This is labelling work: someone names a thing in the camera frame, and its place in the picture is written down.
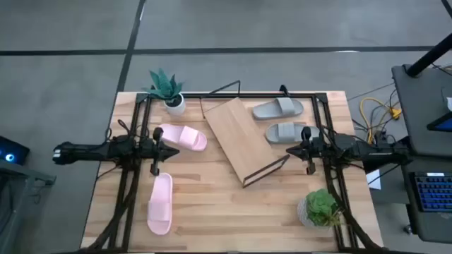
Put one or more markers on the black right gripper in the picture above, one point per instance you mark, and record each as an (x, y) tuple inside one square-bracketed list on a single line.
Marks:
[(310, 151)]

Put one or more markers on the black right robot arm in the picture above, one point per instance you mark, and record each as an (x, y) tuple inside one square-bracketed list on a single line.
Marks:
[(360, 151)]

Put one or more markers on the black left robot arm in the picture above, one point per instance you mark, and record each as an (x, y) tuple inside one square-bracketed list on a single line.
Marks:
[(92, 151)]

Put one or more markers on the green succulent in grey pot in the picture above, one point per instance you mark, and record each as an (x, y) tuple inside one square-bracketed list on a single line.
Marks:
[(319, 208)]

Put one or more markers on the computer case with blue light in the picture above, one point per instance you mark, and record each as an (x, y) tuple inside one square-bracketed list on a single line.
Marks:
[(10, 151)]

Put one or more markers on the pink rubber slide sandal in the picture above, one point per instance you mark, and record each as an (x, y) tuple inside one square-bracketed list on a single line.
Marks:
[(187, 137), (159, 208)]

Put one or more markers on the black aluminium rig frame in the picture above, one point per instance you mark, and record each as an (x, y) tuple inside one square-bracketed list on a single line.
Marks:
[(190, 95)]

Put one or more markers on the wooden shelf with black frame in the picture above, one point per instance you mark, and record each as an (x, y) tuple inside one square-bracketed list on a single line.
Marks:
[(240, 141)]

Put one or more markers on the white paper sheet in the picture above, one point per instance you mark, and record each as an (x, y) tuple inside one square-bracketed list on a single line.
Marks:
[(374, 180)]

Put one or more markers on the dark grey laptop desk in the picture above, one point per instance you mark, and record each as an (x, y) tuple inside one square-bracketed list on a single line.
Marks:
[(423, 225)]

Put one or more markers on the snake plant in white pot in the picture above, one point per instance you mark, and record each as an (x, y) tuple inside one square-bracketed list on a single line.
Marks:
[(174, 106)]

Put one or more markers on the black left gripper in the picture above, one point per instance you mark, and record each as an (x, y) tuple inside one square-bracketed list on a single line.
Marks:
[(155, 151)]

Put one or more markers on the laptop with backlit keyboard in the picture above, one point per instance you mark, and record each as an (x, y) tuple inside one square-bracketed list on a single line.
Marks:
[(434, 192)]

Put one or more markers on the grey rubber slide sandal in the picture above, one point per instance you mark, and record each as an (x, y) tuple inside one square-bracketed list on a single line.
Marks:
[(282, 133), (268, 111)]

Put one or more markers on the black pole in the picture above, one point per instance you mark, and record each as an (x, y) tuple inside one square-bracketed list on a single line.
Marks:
[(427, 56)]

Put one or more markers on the dark grey equipment stand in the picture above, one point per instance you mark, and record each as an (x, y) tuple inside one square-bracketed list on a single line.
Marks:
[(21, 176)]

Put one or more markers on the tablet with blue screen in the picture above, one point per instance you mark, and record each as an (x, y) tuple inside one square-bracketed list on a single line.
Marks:
[(443, 124)]

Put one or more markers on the grey side desk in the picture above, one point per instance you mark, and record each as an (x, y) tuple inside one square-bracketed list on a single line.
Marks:
[(420, 106)]

